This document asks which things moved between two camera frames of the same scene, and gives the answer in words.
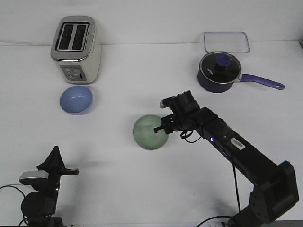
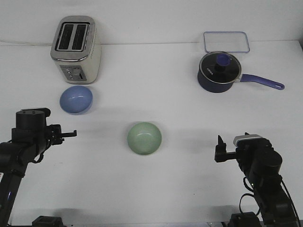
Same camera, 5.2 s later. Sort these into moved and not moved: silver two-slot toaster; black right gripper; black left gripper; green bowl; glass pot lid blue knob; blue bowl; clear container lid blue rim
Moved: black right gripper; black left gripper; green bowl
Not moved: blue bowl; clear container lid blue rim; silver two-slot toaster; glass pot lid blue knob
